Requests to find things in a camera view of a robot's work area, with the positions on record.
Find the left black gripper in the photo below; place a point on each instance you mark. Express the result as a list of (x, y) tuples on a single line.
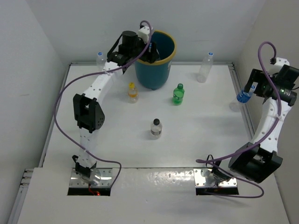
[(150, 56)]

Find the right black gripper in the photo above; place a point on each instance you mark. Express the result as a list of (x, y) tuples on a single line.
[(256, 76)]

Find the bottle with blue label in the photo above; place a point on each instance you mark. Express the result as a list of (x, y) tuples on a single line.
[(241, 98)]

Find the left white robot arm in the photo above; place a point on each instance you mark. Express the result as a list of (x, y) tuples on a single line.
[(87, 110)]

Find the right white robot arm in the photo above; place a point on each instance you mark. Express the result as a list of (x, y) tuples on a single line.
[(258, 159)]

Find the blue bin yellow rim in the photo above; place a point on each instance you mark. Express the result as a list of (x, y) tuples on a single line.
[(154, 75)]

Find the green plastic bottle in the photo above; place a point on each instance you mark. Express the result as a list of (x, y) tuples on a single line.
[(178, 94)]

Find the small bottle yellow cap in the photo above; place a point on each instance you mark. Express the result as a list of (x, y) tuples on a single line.
[(132, 92)]

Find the clear bottle back left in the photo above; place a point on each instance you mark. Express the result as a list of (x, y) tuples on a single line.
[(100, 60)]

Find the clear bottle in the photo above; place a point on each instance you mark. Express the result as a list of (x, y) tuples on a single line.
[(100, 60), (205, 67)]

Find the clear bottle back right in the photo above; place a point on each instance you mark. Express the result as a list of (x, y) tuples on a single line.
[(205, 67)]

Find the small bottle black cap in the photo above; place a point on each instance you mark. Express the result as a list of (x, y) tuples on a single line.
[(156, 128)]

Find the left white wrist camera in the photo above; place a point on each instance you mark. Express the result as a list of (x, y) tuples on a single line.
[(144, 33)]

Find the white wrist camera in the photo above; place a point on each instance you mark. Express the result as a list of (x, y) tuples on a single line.
[(277, 64), (144, 33)]

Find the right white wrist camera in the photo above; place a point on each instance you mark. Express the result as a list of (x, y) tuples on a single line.
[(277, 64)]

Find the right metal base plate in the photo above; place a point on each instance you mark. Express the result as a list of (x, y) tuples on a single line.
[(204, 179)]

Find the metal base plate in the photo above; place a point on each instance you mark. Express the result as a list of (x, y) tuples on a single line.
[(99, 178), (204, 179)]

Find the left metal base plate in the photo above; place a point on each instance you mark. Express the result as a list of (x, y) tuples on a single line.
[(99, 178)]

